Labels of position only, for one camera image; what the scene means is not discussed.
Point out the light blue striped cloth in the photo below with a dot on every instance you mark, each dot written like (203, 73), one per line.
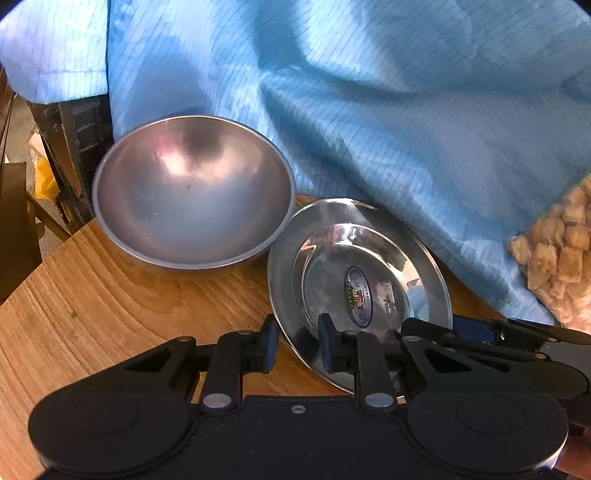
(392, 115)

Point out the stainless steel bowl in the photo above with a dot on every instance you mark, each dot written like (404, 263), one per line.
(194, 207)

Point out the clear bag of snacks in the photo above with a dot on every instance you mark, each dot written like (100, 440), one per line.
(561, 249)

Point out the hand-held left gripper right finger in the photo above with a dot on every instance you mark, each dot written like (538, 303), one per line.
(327, 344)

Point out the stainless steel plate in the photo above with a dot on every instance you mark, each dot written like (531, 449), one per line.
(323, 258)

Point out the yellow plastic item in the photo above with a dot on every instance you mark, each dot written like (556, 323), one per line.
(45, 180)

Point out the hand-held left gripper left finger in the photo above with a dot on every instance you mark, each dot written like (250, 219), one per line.
(269, 344)

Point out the black plastic crate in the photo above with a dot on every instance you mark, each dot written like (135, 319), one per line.
(81, 138)

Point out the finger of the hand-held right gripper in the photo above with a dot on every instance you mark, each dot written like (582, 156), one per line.
(471, 328)
(521, 328)

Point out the dark wooden furniture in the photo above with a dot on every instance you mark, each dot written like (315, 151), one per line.
(18, 230)

